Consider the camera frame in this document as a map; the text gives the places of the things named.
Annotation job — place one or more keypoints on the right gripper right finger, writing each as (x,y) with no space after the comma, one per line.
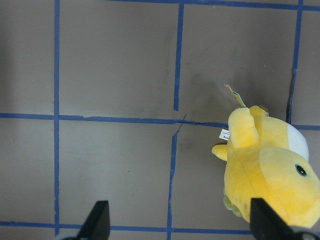
(265,224)

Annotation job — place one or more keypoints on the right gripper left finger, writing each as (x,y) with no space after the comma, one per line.
(97,225)

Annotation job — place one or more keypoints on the yellow plush dinosaur toy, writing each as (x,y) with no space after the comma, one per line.
(268,158)

